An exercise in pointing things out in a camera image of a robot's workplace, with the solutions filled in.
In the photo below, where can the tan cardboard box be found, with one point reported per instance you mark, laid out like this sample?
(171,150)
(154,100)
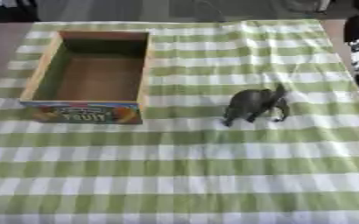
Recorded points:
(98,78)

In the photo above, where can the grey toy elephant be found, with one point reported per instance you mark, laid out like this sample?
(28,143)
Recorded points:
(254,103)

